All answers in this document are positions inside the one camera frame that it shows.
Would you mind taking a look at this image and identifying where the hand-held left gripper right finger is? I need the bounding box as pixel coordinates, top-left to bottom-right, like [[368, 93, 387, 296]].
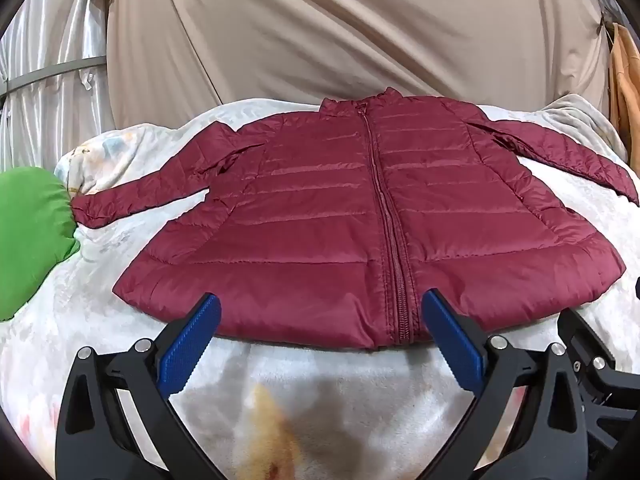
[[421, 287, 588, 480]]

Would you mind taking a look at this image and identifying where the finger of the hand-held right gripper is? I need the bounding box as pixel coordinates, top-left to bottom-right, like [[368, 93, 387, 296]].
[[556, 306, 640, 461]]

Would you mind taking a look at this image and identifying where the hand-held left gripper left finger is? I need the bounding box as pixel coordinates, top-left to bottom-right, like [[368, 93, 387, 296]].
[[55, 292, 223, 480]]

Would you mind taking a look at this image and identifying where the maroon quilted jacket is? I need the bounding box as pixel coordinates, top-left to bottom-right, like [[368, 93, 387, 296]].
[[71, 87, 640, 352]]

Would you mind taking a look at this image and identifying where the floral fleece blanket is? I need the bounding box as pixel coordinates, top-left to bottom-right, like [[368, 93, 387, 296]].
[[0, 95, 640, 480]]

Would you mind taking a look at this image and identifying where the green cloth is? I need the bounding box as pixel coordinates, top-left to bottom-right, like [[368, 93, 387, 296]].
[[0, 166, 81, 322]]

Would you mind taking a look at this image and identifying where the white satin curtain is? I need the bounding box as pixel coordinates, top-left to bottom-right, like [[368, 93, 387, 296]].
[[0, 0, 113, 171]]

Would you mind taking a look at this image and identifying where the orange hanging garment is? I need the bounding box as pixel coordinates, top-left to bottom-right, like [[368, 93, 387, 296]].
[[607, 22, 640, 153]]

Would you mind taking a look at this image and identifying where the beige curtain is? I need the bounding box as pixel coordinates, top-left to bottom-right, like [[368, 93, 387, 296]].
[[87, 0, 613, 128]]

